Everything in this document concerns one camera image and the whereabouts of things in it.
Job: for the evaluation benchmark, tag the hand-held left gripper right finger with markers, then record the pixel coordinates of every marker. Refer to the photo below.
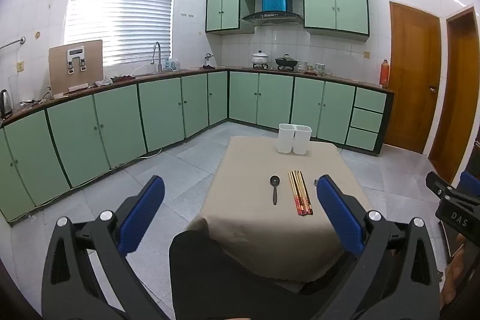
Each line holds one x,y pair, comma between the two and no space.
337,215

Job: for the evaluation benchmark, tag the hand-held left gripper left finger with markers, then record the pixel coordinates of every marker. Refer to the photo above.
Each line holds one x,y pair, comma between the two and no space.
144,211

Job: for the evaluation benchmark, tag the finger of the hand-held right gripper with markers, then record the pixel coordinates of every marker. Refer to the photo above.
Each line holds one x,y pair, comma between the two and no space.
446,192
470,180

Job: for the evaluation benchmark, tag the pile of wooden chopsticks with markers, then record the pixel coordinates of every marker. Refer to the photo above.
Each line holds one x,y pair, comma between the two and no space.
300,192

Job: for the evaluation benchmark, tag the white utensil holder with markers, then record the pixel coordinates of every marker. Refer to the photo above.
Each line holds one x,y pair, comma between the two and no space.
287,140

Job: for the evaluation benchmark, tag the person's right hand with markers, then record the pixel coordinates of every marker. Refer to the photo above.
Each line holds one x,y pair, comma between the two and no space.
453,278

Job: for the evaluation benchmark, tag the green drawer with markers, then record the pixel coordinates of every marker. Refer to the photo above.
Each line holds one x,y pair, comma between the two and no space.
362,139
370,100
366,120

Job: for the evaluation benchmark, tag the wooden door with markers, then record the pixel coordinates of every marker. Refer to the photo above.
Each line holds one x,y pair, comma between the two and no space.
408,80
461,98

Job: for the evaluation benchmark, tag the beige tablecloth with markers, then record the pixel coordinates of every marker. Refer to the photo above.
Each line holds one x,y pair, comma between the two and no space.
255,230

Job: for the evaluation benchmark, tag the green base cabinets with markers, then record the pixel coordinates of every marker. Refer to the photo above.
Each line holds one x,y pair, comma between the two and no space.
120,125

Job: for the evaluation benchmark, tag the red thermos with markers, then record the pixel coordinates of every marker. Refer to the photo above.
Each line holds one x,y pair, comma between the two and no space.
384,74

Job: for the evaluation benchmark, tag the patterned mug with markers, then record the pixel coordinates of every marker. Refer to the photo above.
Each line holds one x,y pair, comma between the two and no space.
319,69

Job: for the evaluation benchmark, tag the bottles beside sink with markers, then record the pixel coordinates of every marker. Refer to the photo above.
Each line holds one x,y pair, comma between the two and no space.
172,65

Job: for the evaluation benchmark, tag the brown kitchen countertop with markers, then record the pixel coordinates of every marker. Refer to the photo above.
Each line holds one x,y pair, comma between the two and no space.
30,109

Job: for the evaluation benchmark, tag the gas stove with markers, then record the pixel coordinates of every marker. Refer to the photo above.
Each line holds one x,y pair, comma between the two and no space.
273,67

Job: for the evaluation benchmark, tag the metal sink faucet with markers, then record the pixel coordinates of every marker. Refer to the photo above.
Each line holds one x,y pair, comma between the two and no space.
157,50

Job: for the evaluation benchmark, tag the black cooking pot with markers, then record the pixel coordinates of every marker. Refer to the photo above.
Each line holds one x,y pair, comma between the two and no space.
286,61

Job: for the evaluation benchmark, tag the cardboard board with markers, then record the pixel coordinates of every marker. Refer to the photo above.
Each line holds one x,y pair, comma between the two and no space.
60,72

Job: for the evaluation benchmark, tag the white lidded pot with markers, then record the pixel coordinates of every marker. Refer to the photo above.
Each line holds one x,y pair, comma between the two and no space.
259,58

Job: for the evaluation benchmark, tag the electric kettle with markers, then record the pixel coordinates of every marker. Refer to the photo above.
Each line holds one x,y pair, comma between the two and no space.
4,104

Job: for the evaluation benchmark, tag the white window blinds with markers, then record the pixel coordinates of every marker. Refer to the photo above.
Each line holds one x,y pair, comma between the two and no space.
120,5

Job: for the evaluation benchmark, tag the range hood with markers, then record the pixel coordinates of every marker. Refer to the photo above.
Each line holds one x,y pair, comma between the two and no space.
275,14

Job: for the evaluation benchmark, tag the metal towel bar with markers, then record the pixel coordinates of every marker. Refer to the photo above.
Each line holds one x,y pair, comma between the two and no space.
15,42

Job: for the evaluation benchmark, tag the small wall tap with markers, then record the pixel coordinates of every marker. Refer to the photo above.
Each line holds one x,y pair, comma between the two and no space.
208,58

